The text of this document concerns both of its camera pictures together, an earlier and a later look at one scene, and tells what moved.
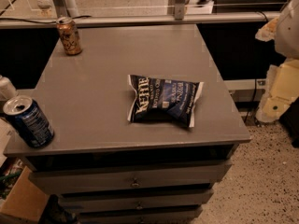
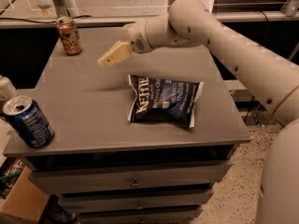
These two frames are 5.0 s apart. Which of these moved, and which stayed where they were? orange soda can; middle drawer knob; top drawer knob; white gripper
Moved: white gripper
Stayed: orange soda can; top drawer knob; middle drawer knob
